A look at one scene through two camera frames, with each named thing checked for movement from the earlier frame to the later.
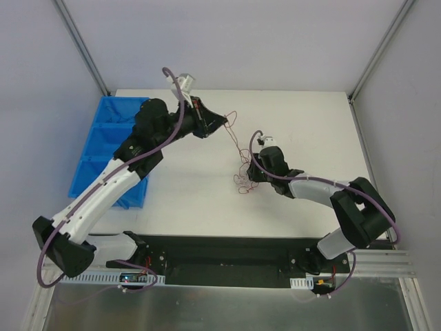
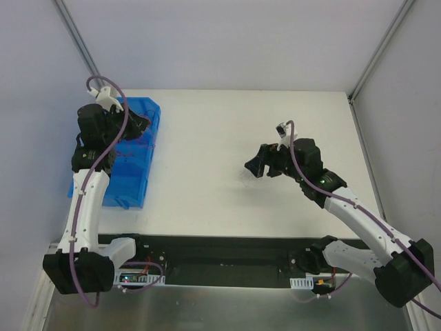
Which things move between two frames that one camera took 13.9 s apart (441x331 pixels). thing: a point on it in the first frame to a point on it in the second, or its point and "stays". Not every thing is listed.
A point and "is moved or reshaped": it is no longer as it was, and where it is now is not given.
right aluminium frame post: x=380 y=49 stays
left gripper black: x=198 y=115 to x=128 y=119
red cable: x=244 y=180 is moved or reshaped
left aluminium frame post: x=79 y=45 stays
